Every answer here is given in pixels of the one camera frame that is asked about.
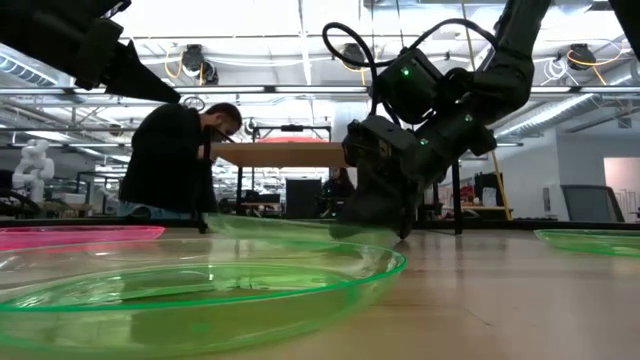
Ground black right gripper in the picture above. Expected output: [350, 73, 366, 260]
[329, 132, 451, 240]

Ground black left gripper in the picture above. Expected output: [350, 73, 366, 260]
[49, 0, 182, 105]

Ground translucent green plastic plate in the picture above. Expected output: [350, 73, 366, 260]
[0, 238, 408, 359]
[207, 213, 401, 251]
[533, 228, 640, 260]

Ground translucent red plastic plate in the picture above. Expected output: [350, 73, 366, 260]
[254, 136, 330, 145]

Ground translucent pink plastic plate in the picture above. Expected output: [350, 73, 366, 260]
[255, 137, 329, 146]
[0, 224, 166, 253]

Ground wooden shelf black metal legs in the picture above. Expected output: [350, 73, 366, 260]
[198, 124, 464, 236]

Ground person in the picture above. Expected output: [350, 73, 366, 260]
[322, 167, 357, 220]
[117, 102, 245, 222]

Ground black cabinet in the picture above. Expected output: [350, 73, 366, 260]
[285, 178, 323, 220]

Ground black monitor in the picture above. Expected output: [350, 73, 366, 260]
[473, 172, 504, 207]

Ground white square column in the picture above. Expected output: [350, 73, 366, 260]
[330, 99, 372, 146]

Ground black robot workstation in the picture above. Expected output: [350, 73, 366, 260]
[74, 171, 126, 219]

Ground long white light bar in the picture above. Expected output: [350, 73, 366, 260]
[0, 85, 640, 96]

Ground grey office chair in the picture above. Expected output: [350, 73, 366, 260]
[559, 184, 626, 224]

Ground black cable reel yellow cord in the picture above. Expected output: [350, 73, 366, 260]
[340, 42, 367, 70]
[566, 43, 626, 86]
[164, 43, 221, 87]

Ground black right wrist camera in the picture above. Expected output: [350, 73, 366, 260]
[342, 115, 404, 170]

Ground black table rig frame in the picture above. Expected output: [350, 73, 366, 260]
[0, 217, 640, 232]

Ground long yellow cable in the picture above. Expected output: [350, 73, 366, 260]
[460, 0, 512, 222]

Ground black workstation frame with camera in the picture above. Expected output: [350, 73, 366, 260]
[251, 124, 332, 144]

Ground long black cable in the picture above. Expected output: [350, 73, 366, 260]
[394, 0, 407, 51]

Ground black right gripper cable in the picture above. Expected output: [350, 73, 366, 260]
[322, 18, 499, 119]

